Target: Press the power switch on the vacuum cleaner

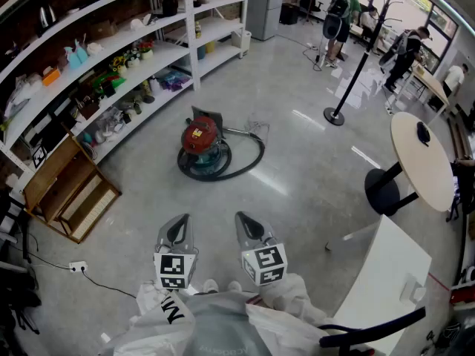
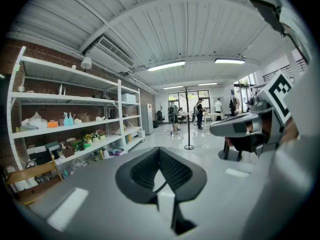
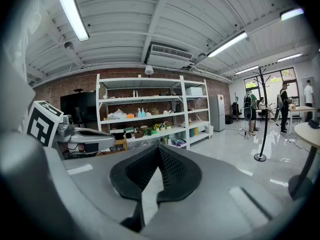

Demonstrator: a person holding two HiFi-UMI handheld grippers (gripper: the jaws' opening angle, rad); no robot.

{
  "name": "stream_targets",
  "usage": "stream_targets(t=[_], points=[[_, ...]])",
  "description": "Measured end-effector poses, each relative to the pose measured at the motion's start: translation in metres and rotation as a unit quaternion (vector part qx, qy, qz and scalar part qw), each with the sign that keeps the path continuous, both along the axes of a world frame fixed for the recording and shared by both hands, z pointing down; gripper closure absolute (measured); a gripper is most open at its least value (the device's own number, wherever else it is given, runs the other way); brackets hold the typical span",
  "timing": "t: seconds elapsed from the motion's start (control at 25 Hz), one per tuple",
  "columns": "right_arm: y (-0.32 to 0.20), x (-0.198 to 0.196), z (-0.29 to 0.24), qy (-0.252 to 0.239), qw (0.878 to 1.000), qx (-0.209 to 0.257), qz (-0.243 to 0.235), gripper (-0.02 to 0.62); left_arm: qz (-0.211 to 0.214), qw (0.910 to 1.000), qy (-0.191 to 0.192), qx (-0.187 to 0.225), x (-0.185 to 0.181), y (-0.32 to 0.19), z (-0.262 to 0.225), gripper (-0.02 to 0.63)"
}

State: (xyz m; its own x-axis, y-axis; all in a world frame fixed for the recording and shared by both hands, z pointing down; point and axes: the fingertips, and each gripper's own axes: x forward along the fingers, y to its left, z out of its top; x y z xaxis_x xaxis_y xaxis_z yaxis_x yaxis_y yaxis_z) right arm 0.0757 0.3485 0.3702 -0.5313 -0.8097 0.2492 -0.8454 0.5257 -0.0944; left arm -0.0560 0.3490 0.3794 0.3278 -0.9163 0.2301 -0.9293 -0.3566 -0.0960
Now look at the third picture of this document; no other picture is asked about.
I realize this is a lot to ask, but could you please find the black office chair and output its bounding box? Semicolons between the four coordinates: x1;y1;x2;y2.
231;101;243;123

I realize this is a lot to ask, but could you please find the ceiling air conditioner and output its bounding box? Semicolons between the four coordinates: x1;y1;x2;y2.
145;42;196;70

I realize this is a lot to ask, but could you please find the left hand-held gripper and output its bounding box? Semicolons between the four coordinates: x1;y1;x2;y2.
26;100;116;159

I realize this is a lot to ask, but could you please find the black coat rack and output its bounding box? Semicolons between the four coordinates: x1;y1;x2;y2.
249;66;272;163

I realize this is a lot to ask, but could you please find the narrow white shelf rack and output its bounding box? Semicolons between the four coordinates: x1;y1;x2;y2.
179;78;212;145

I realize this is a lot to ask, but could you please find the ceiling light tube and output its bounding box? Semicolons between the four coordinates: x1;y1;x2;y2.
207;31;249;59
277;52;304;63
279;7;305;22
235;64;260;76
53;0;91;43

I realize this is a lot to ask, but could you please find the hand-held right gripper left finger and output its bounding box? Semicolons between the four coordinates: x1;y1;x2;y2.
46;144;159;236

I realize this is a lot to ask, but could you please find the wide white shelf rack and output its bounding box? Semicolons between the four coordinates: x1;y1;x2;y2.
96;73;191;151

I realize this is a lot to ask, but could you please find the silver refrigerator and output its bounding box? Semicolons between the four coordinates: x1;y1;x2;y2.
209;94;226;132

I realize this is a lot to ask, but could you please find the large window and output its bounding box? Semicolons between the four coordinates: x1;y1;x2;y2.
243;67;300;105

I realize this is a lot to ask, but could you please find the rectangular wooden table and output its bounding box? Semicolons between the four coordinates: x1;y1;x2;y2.
287;105;317;135

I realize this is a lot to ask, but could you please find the white box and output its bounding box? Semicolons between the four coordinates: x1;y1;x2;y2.
184;86;204;97

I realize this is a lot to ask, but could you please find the round wooden table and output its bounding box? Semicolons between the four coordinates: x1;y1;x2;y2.
287;121;320;201

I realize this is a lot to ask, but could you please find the large black screen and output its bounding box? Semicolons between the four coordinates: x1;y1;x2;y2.
59;90;97;129

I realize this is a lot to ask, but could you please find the black pouch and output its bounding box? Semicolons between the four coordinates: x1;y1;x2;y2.
307;118;320;130

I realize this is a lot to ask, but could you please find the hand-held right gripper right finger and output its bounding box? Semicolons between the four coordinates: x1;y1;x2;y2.
141;144;296;240

